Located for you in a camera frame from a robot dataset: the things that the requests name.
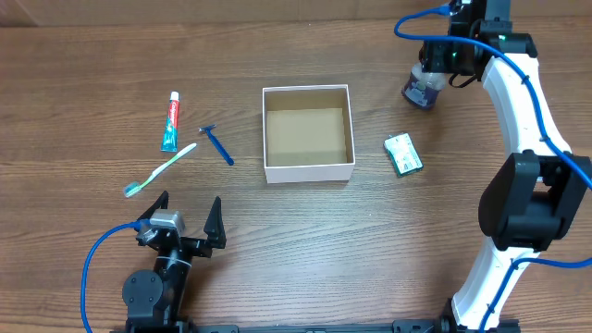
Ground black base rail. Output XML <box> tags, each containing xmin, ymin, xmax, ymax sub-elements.
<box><xmin>110</xmin><ymin>317</ymin><xmax>522</xmax><ymax>333</ymax></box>

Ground white cardboard box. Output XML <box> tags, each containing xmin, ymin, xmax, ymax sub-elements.
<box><xmin>262</xmin><ymin>84</ymin><xmax>356</xmax><ymax>184</ymax></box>

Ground red green toothpaste tube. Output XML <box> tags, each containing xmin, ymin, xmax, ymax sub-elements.
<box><xmin>161</xmin><ymin>91</ymin><xmax>179</xmax><ymax>153</ymax></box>

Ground blue foaming soap dispenser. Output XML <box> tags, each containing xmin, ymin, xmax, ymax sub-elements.
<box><xmin>401</xmin><ymin>62</ymin><xmax>447</xmax><ymax>109</ymax></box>

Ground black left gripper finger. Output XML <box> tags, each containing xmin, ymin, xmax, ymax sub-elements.
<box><xmin>203</xmin><ymin>196</ymin><xmax>227</xmax><ymax>249</ymax></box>
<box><xmin>138</xmin><ymin>191</ymin><xmax>169</xmax><ymax>220</ymax></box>

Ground blue disposable razor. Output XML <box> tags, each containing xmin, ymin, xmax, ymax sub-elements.
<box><xmin>199</xmin><ymin>124</ymin><xmax>235</xmax><ymax>166</ymax></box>

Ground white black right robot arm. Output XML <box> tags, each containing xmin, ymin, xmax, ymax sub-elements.
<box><xmin>420</xmin><ymin>1</ymin><xmax>591</xmax><ymax>332</ymax></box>

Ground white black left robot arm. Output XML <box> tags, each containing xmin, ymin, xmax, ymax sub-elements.
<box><xmin>122</xmin><ymin>191</ymin><xmax>227</xmax><ymax>332</ymax></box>

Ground green white toothbrush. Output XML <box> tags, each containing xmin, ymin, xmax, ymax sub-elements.
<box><xmin>123</xmin><ymin>142</ymin><xmax>198</xmax><ymax>198</ymax></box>

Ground green white soap bar pack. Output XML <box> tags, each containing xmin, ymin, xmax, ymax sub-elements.
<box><xmin>383</xmin><ymin>132</ymin><xmax>424</xmax><ymax>178</ymax></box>

